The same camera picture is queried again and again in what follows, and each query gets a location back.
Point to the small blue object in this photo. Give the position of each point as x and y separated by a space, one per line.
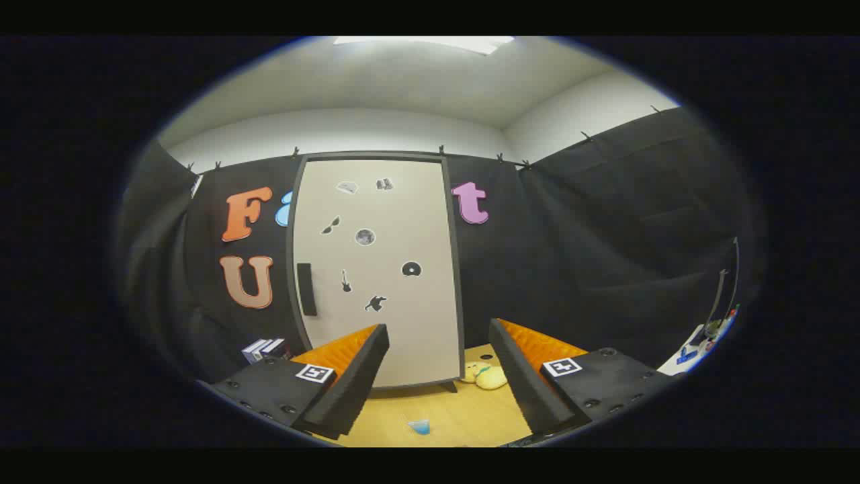
686 357

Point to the white side table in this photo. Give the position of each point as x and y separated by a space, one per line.
678 363

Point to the ceiling light panel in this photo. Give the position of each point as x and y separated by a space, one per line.
470 44

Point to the grey cabinet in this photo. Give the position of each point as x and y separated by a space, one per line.
458 282

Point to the blue and white cosmetic tube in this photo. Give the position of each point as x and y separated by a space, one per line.
420 427

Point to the yellow plush toy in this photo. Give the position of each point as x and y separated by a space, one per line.
490 378

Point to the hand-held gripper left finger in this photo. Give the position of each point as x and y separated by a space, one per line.
356 383

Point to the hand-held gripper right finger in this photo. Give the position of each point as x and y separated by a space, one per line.
524 383

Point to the light grey cabinet door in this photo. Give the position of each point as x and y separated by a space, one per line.
403 202

